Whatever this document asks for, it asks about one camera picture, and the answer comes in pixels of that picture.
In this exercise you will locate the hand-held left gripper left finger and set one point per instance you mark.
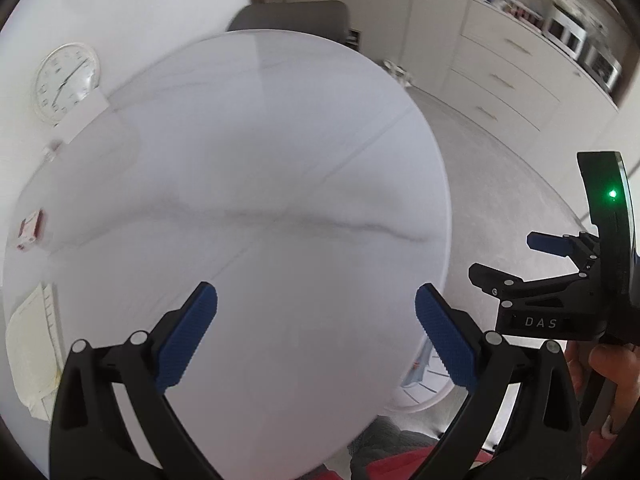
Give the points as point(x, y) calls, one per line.
point(190, 330)

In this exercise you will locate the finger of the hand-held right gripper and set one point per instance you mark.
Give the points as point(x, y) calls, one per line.
point(530, 292)
point(547, 243)

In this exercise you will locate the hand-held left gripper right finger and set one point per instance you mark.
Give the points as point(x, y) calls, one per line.
point(445, 340)

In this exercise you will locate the white trash bin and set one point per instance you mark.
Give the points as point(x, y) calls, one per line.
point(430, 400)

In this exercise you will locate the person's right hand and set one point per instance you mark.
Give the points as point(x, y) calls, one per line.
point(622, 367)

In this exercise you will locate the light blue plastic bag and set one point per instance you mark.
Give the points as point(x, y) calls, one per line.
point(417, 370)

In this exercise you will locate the grey cloth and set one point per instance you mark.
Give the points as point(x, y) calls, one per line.
point(380, 440)

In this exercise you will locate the red garment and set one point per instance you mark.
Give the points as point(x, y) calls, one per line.
point(400, 467)

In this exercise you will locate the cream folded cloth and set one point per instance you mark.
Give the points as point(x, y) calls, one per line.
point(32, 350)

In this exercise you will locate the white drawer cabinet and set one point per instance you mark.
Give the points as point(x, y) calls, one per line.
point(515, 80)

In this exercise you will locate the silver countertop appliance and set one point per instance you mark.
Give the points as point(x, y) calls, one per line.
point(602, 65)

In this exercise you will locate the red and white small box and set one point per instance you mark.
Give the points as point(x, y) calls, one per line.
point(30, 227)

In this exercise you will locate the white countertop appliance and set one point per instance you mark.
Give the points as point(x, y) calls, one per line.
point(565, 27)

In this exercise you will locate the small white floor object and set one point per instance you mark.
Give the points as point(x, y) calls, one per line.
point(400, 72)

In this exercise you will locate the row of small bottles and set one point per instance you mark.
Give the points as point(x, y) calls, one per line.
point(520, 10)

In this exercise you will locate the white card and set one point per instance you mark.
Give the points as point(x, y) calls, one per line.
point(85, 115)

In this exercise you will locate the grey chair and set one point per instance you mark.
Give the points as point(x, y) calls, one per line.
point(290, 20)

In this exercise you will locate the white wall clock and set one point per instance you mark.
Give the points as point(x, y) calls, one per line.
point(65, 82)

